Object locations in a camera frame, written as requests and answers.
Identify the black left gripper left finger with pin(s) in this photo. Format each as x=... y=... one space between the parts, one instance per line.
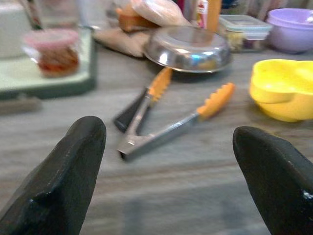
x=61 y=183

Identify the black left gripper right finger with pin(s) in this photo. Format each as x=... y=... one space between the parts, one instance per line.
x=281 y=183

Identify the yellow plastic bowl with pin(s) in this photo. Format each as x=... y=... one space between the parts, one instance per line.
x=281 y=98

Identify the pale green tray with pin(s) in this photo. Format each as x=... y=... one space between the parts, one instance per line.
x=24 y=78

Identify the steel tongs with orange tips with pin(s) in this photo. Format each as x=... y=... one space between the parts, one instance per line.
x=168 y=131

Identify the clear jar with pink lid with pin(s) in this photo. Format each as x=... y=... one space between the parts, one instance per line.
x=57 y=58

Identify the purple plastic bowl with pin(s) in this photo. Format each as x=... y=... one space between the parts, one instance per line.
x=291 y=36

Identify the beige cloth bag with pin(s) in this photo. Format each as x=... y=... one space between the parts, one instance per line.
x=119 y=41

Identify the shiny steel bowl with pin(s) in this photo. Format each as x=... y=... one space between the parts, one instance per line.
x=188 y=52

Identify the clear lidded food container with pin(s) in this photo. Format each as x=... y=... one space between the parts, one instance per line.
x=244 y=27

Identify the orange packaged bun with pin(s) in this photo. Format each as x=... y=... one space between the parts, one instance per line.
x=129 y=20

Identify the orange bottle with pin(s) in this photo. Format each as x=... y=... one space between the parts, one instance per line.
x=214 y=14

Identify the red and white packet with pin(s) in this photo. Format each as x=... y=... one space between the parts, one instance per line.
x=201 y=14

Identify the clear bag of bread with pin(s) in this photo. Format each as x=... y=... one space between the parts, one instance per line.
x=159 y=12

